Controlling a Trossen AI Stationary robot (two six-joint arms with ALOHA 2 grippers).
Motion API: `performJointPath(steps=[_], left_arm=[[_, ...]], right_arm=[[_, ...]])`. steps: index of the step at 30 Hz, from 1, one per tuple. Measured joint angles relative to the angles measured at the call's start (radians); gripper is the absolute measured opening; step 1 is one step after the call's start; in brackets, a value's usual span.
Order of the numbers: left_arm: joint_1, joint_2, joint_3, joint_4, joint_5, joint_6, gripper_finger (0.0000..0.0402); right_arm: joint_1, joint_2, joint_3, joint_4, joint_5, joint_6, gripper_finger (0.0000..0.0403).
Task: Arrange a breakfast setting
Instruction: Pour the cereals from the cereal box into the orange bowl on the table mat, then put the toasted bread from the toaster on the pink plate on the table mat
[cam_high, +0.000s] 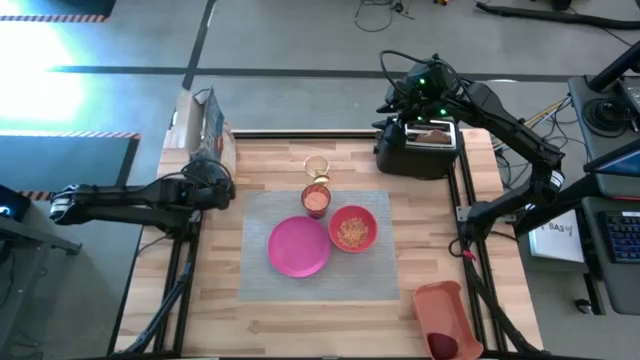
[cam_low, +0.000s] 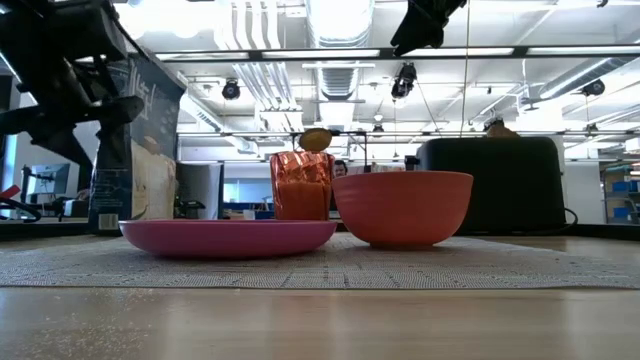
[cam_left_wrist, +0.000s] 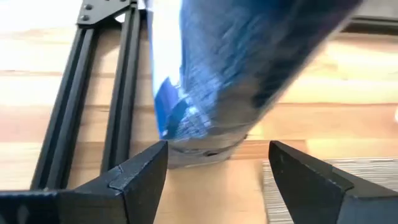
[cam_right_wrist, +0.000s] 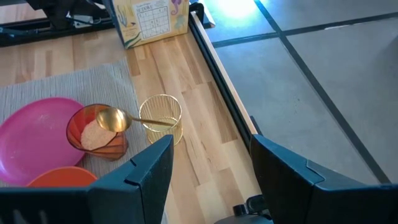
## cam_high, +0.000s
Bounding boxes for blue cereal box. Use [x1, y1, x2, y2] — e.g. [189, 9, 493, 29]
[169, 85, 238, 176]

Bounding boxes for thick black floor hose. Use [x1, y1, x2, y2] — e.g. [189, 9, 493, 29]
[474, 1, 640, 30]

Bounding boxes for white labelled box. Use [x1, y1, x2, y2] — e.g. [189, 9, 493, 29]
[528, 201, 586, 264]

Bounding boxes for coiled black cable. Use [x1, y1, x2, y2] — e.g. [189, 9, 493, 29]
[582, 97, 624, 132]

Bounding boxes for thin black floor cable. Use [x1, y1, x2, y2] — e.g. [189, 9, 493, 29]
[353, 0, 416, 34]

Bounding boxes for black metal table frame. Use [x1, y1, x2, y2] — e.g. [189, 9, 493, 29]
[107, 128, 544, 360]

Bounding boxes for dark floor mat striped edge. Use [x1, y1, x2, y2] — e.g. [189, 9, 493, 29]
[0, 130, 141, 202]

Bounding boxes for grey desk with black legs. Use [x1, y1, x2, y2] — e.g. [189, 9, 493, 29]
[0, 184, 84, 360]

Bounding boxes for dark laptop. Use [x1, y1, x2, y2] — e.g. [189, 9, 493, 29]
[583, 139, 640, 199]

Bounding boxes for red plastic bowl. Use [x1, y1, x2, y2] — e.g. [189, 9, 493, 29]
[328, 205, 380, 254]

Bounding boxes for grey woven placemat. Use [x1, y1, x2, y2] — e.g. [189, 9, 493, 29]
[237, 188, 401, 303]

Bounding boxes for brown toast slice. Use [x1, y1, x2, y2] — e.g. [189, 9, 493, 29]
[414, 128, 452, 146]

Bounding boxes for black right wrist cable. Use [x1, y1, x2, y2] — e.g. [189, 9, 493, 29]
[378, 48, 441, 101]

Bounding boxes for cereal flakes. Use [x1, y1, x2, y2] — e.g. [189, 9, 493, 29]
[337, 216, 370, 250]

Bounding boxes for black toaster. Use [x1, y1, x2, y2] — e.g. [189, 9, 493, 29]
[374, 115, 461, 180]

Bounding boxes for grey side desk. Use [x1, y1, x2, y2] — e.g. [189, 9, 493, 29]
[567, 74, 640, 316]

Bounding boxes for terracotta tray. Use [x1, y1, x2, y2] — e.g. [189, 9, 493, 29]
[412, 280, 485, 360]

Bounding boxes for loose cable bundle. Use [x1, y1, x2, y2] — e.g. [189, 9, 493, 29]
[492, 97, 574, 171]

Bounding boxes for red apple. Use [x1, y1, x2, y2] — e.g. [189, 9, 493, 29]
[427, 332, 460, 360]

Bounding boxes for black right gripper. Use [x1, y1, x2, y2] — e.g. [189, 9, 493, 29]
[372, 62, 464, 151]

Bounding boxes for clear ribbed glass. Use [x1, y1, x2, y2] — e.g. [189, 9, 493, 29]
[303, 154, 331, 187]

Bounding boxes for orange plastic tumbler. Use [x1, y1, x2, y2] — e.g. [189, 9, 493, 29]
[300, 183, 332, 220]

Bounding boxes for pink plastic plate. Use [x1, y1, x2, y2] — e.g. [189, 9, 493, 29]
[267, 215, 331, 279]

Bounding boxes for black computer keyboard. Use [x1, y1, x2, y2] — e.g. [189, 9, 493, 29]
[602, 209, 640, 265]

